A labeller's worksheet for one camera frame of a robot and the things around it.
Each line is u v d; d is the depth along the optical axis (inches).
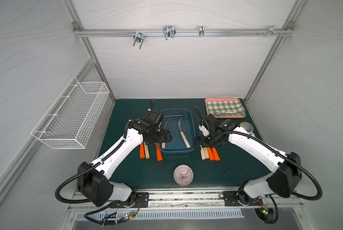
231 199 28.8
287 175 16.0
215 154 34.8
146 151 35.6
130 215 27.1
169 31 30.1
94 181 15.3
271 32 30.6
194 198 29.5
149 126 21.5
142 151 35.5
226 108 45.3
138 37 31.3
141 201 29.0
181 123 41.2
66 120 26.5
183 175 32.1
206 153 34.8
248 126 39.0
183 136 37.7
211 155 34.8
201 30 30.7
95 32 31.0
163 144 36.2
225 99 46.9
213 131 23.6
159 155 34.6
